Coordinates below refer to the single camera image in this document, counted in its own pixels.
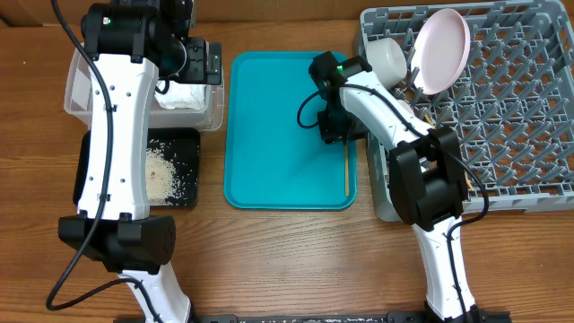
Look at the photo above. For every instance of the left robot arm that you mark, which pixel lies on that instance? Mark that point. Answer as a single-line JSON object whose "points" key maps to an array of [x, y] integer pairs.
{"points": [[129, 46]]}

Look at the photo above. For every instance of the large white plate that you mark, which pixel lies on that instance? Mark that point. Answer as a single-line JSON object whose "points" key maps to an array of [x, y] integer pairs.
{"points": [[441, 51]]}

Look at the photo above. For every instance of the clear plastic bin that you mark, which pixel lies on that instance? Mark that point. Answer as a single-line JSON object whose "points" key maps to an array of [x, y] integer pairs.
{"points": [[211, 112]]}

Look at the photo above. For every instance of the small white plate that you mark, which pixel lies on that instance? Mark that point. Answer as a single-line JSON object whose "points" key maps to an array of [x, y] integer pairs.
{"points": [[406, 106]]}

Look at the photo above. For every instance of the grey dish rack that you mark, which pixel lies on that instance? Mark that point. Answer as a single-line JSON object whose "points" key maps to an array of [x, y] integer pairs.
{"points": [[512, 106]]}

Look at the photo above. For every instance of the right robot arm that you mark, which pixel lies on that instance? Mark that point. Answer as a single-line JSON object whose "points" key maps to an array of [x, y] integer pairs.
{"points": [[426, 175]]}

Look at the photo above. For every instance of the teal serving tray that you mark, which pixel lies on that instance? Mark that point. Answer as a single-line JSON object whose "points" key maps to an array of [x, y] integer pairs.
{"points": [[274, 157]]}

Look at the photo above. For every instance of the black tray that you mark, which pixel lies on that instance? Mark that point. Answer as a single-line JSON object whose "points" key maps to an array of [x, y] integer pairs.
{"points": [[179, 148]]}

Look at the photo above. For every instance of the wooden chopstick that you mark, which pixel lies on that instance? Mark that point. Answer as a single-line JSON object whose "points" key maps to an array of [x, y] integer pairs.
{"points": [[429, 120], [346, 170]]}

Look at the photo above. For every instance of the grey bowl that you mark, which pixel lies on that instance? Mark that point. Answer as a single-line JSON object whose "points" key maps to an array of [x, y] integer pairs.
{"points": [[387, 61]]}

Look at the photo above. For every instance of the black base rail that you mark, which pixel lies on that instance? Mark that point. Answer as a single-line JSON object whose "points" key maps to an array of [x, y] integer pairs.
{"points": [[390, 317]]}

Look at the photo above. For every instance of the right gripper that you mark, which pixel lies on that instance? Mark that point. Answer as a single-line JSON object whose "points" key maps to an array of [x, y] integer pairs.
{"points": [[329, 135]]}

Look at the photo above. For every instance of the white napkin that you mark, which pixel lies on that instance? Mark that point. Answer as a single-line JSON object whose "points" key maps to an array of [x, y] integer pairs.
{"points": [[172, 95]]}

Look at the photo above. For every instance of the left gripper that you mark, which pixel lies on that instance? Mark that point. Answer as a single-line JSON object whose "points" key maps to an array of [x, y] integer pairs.
{"points": [[198, 72]]}

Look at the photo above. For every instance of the spilled rice pile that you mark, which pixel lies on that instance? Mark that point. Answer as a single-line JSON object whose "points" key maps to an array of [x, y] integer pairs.
{"points": [[161, 175]]}

